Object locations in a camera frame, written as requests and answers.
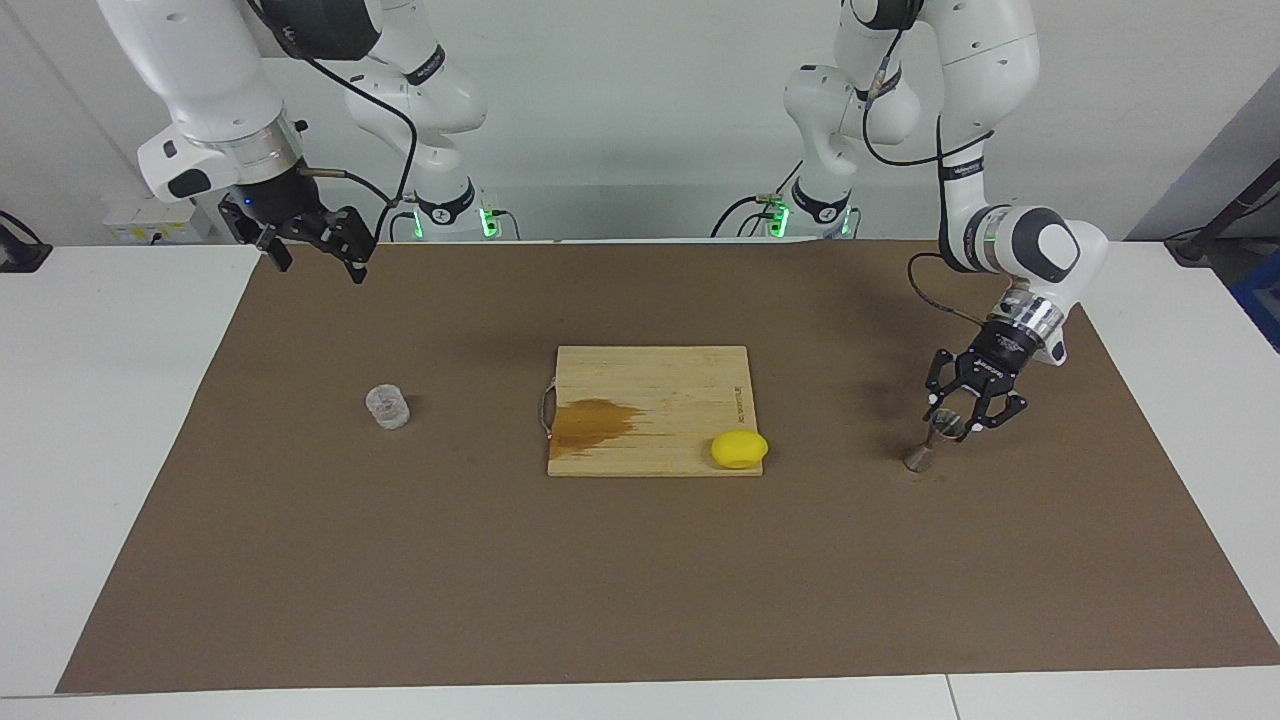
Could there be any blue bin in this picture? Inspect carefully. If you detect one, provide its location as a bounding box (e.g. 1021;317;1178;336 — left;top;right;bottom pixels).
1230;255;1280;351

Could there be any clear glass cup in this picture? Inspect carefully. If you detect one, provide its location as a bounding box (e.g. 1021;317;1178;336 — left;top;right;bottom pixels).
364;383;412;431

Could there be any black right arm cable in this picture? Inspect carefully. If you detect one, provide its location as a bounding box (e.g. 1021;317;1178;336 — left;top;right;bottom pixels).
245;0;419;206

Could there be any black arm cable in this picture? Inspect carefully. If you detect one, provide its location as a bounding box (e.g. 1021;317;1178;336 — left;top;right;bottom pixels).
245;0;419;206
860;0;1001;326

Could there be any yellow lemon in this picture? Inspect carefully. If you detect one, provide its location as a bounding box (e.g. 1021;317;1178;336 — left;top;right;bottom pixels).
710;429;770;470

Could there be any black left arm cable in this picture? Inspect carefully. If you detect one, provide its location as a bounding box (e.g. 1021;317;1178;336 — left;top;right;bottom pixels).
860;0;1001;326

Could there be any black stand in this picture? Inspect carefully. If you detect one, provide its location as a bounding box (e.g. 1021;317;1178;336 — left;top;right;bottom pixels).
1165;160;1280;266
0;210;53;273

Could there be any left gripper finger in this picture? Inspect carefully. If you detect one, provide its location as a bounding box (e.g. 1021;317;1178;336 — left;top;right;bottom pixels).
968;388;1029;433
923;350;961;421

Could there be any wooden cutting board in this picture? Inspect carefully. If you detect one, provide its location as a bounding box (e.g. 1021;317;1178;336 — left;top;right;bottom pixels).
540;345;766;478

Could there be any brown table mat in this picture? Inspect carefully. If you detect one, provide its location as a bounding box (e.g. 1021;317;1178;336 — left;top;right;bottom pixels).
55;238;1280;694

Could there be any black base cable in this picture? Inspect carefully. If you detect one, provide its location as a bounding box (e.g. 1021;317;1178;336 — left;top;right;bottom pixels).
712;150;806;238
378;195;419;241

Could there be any white socket box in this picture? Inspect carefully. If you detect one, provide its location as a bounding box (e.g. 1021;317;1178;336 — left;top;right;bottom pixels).
103;198;213;244

